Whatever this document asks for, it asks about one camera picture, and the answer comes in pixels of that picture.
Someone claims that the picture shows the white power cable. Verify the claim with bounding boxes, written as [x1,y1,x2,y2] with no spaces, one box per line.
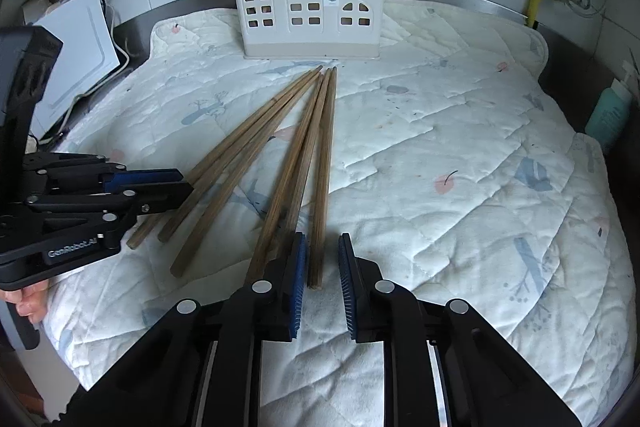
[106,3,135,75]

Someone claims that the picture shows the white microwave oven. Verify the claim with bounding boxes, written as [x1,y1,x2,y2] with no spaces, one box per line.
[31,0,122,130]

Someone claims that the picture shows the pile of wooden chopsticks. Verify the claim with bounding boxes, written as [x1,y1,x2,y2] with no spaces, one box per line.
[126,64,338,292]

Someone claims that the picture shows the white rounded appliance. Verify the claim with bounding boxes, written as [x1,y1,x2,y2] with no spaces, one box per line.
[21,0,54,22]

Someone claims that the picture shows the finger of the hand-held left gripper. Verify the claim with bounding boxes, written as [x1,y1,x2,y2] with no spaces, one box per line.
[22,151,185,195]
[26,181,195,253]

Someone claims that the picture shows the white printed quilted mat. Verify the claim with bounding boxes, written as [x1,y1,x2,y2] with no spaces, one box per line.
[37,0,638,427]

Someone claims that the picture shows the cream plastic utensil holder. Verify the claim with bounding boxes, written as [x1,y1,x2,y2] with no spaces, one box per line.
[229,0,387,60]

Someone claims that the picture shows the brown wooden chopstick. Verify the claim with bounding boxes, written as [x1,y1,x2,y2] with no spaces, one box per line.
[307,66,339,292]

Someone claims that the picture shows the teal spray bottle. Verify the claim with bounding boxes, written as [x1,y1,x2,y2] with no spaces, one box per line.
[584,61,639,154]

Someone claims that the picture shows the person's left hand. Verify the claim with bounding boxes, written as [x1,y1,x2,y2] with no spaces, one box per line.
[14,277,53,325]

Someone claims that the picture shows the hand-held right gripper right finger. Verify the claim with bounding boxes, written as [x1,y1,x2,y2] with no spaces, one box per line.
[337,232,583,427]

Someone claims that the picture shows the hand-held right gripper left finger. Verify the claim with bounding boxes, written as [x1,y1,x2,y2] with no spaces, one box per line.
[47,231,307,427]

